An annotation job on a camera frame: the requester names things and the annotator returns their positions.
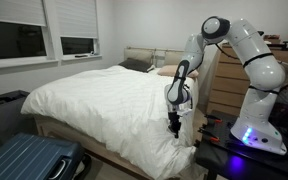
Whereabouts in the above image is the wide window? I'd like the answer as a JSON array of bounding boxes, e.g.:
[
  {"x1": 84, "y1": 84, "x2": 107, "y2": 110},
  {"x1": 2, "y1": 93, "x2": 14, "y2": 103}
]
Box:
[{"x1": 0, "y1": 0, "x2": 58, "y2": 70}]

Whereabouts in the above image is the orange black clamp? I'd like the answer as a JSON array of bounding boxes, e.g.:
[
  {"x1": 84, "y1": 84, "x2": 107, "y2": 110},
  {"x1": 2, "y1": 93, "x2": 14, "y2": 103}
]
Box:
[
  {"x1": 198, "y1": 127, "x2": 220, "y2": 143},
  {"x1": 204, "y1": 114, "x2": 223, "y2": 125}
]

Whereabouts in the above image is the black robot table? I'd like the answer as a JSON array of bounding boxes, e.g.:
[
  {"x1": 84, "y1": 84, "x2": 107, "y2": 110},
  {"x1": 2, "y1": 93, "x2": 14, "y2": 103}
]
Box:
[{"x1": 194, "y1": 111, "x2": 288, "y2": 180}]

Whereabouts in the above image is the dark ottoman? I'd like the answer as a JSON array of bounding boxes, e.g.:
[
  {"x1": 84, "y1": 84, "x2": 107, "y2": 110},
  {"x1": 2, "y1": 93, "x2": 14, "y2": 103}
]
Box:
[{"x1": 0, "y1": 89, "x2": 38, "y2": 148}]

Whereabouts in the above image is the light wooden bed frame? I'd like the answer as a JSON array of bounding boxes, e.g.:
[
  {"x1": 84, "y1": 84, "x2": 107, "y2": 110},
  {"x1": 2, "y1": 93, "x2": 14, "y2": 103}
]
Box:
[{"x1": 33, "y1": 45, "x2": 207, "y2": 180}]

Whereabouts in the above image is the wide white roller blind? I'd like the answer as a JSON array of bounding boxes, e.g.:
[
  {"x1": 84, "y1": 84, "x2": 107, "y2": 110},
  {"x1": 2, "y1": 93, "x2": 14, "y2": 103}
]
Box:
[{"x1": 0, "y1": 0, "x2": 48, "y2": 27}]

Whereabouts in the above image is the pink pillow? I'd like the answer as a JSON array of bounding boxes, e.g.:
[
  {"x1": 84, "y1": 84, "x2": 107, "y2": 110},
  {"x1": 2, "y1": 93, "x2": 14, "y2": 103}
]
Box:
[{"x1": 157, "y1": 64, "x2": 200, "y2": 79}]

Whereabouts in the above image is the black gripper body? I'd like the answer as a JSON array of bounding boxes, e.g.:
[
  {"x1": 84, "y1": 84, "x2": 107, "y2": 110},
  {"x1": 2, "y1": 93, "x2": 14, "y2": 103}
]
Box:
[{"x1": 168, "y1": 111, "x2": 182, "y2": 125}]

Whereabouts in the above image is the narrow white roller blind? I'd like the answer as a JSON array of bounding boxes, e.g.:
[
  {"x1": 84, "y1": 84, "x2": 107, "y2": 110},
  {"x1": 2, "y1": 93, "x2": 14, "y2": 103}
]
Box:
[{"x1": 55, "y1": 0, "x2": 99, "y2": 39}]

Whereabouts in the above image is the dark grey pillow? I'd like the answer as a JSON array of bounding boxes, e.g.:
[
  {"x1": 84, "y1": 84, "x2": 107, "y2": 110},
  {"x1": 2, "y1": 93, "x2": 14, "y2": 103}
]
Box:
[{"x1": 118, "y1": 58, "x2": 155, "y2": 73}]

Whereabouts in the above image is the small brown box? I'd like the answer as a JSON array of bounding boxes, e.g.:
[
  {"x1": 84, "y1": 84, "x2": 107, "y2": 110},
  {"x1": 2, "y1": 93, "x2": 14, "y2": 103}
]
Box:
[{"x1": 263, "y1": 34, "x2": 282, "y2": 45}]

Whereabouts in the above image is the wooden dresser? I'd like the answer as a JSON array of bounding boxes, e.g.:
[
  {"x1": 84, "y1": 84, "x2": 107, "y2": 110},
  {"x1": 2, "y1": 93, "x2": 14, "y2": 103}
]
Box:
[{"x1": 206, "y1": 43, "x2": 275, "y2": 117}]

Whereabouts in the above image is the white patterned duvet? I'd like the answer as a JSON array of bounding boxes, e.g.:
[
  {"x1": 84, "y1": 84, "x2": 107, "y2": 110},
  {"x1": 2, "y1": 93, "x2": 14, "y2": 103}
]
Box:
[{"x1": 20, "y1": 64, "x2": 200, "y2": 180}]

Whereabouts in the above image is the narrow window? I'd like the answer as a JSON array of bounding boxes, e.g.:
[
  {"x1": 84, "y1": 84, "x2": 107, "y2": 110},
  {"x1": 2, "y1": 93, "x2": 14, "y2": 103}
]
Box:
[{"x1": 54, "y1": 0, "x2": 102, "y2": 62}]

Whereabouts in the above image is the blue hard suitcase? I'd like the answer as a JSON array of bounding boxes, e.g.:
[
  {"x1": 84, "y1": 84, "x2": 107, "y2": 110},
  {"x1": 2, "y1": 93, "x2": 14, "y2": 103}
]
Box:
[{"x1": 0, "y1": 133, "x2": 92, "y2": 180}]

